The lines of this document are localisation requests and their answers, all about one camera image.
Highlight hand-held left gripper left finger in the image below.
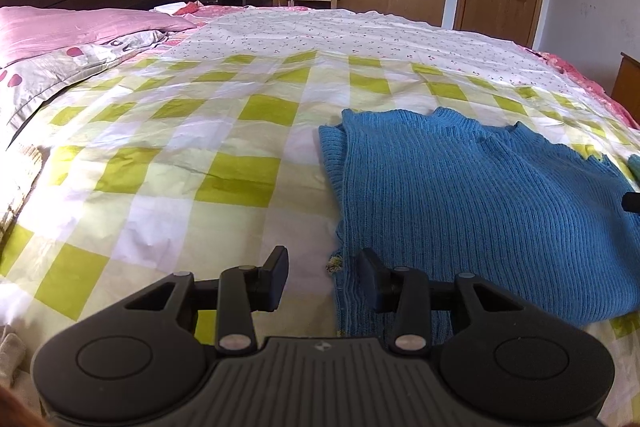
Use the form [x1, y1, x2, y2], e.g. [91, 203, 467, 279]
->
[122, 246, 291, 354]

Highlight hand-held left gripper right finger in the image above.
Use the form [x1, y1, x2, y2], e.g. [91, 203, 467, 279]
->
[357, 248, 521, 353]

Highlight blue striped knit sweater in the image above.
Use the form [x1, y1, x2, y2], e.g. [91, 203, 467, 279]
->
[318, 107, 640, 338]

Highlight green checked bed sheet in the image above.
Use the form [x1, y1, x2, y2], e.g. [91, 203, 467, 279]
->
[0, 49, 640, 427]

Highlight white floral bed sheet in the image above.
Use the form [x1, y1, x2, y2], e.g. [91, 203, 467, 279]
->
[170, 7, 576, 80]

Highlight beige plaid sheet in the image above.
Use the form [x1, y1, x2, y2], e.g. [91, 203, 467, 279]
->
[0, 142, 51, 250]

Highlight white crumpled cloth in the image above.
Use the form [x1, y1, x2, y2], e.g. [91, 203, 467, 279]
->
[0, 329, 27, 390]

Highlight grey quilt with pink hearts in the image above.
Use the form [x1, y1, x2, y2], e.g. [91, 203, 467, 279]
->
[0, 29, 168, 135]

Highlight pink satin pillow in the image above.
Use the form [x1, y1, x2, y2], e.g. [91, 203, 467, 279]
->
[0, 5, 198, 68]

